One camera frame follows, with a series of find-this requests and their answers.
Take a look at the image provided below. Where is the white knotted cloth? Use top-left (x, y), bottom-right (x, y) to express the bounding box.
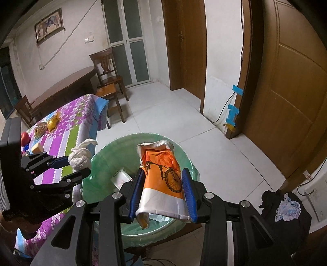
top-left (68, 139), bottom-right (97, 171)

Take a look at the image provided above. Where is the orange bicycle paper bag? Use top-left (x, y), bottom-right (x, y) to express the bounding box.
top-left (135, 140), bottom-right (191, 229)

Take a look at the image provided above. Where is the green lined trash bin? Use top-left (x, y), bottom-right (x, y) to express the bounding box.
top-left (81, 133), bottom-right (191, 248)

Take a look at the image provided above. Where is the person left hand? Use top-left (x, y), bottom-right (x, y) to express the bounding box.
top-left (1, 213), bottom-right (42, 253)

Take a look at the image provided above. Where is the floral striped tablecloth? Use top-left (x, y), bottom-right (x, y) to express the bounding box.
top-left (15, 94), bottom-right (109, 258)

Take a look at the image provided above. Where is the yellow candy wrapper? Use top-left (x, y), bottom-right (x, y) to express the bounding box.
top-left (47, 112), bottom-right (60, 132)

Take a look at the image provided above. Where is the bagged bread bun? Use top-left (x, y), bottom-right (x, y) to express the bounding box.
top-left (34, 121), bottom-right (48, 140)

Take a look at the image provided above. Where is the black bag with cloth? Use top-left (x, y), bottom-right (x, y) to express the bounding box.
top-left (259, 190), bottom-right (312, 255)

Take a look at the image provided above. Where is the red apple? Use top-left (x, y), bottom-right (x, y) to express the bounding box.
top-left (20, 132), bottom-right (30, 147)

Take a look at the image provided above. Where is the wooden chair left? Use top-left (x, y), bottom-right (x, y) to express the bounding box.
top-left (15, 96), bottom-right (41, 127)

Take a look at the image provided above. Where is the wooden chair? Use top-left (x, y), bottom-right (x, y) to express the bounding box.
top-left (89, 48), bottom-right (129, 101)
top-left (15, 96), bottom-right (41, 127)

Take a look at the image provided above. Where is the dark wooden dining table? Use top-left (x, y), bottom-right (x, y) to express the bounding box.
top-left (32, 66), bottom-right (96, 115)

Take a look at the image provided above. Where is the dark window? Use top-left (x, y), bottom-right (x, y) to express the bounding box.
top-left (0, 47), bottom-right (22, 119)

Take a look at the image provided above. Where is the wooden chair right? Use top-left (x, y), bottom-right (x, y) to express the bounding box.
top-left (89, 48), bottom-right (129, 101)

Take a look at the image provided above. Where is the framed elephant picture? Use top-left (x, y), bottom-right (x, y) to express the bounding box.
top-left (34, 8), bottom-right (65, 45)

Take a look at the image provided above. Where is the near brown wooden door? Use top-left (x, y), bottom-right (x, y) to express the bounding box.
top-left (227, 1), bottom-right (326, 178)

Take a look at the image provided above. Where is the brown wooden door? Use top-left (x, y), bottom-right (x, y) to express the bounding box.
top-left (227, 1), bottom-right (326, 178)
top-left (161, 1), bottom-right (207, 113)

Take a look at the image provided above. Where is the white glass double door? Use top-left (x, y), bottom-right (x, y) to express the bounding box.
top-left (101, 0), bottom-right (150, 86)

